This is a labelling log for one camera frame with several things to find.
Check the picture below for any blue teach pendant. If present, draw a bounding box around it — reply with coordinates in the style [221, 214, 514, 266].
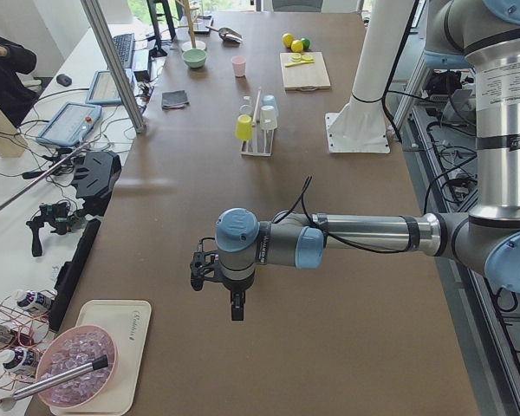
[85, 70, 122, 107]
[36, 102, 102, 147]

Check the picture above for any pink bowl of ice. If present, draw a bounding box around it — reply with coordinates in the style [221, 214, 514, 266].
[36, 325, 117, 409]

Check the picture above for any pink cup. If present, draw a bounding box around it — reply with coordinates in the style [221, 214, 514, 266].
[231, 55, 246, 78]

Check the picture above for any metal scoop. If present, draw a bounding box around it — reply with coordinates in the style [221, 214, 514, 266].
[208, 26, 243, 44]

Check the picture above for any light blue cup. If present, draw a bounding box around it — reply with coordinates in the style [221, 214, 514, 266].
[262, 94, 279, 115]

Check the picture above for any computer mouse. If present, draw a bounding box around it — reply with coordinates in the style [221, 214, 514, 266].
[55, 74, 72, 87]

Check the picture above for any grey cup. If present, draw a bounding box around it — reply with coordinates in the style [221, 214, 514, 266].
[239, 104, 253, 116]

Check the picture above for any white bottle purple label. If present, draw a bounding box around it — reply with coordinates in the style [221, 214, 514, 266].
[14, 289, 53, 316]

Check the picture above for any yellow cup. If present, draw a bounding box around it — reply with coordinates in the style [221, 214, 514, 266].
[235, 114, 252, 141]

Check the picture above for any black keyboard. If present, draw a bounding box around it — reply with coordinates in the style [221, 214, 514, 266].
[112, 33, 135, 68]

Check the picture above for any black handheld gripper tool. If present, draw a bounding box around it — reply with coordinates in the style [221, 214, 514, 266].
[26, 201, 87, 257]

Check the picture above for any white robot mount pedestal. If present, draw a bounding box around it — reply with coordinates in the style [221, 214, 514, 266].
[326, 0, 419, 154]

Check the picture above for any yellow plastic knife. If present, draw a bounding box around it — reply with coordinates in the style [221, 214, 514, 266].
[283, 60, 314, 68]

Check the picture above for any white wire cup rack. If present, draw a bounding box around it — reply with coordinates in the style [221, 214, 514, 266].
[240, 87, 275, 157]

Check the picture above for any aluminium frame post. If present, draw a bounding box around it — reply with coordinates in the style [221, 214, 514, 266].
[81, 0, 146, 134]

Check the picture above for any wooden stand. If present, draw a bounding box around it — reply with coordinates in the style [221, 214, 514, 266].
[176, 0, 206, 52]

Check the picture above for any metal rod black tip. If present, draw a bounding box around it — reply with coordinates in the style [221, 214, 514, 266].
[10, 355, 109, 400]

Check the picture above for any person in black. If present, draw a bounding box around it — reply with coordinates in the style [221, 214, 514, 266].
[0, 36, 37, 127]

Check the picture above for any beige tray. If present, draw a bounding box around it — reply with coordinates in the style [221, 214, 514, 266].
[49, 300, 152, 415]

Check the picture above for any grey folded cloth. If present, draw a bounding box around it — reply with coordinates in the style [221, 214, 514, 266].
[161, 90, 189, 109]

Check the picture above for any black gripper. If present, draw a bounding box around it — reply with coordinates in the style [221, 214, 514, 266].
[223, 276, 255, 322]

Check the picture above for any yellow lemon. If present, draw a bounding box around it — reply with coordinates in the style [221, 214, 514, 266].
[282, 33, 295, 49]
[290, 39, 304, 53]

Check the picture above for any bamboo cutting board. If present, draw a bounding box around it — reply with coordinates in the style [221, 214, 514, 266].
[279, 52, 331, 91]

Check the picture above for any green bowl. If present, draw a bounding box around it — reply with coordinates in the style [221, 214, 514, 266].
[182, 49, 207, 69]

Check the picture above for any black plastic bracket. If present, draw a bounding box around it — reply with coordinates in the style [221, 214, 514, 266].
[71, 151, 121, 216]

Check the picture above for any black bar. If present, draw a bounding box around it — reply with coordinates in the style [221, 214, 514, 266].
[49, 219, 101, 333]

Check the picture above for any white cup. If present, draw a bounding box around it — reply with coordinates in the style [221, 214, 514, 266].
[260, 105, 278, 131]

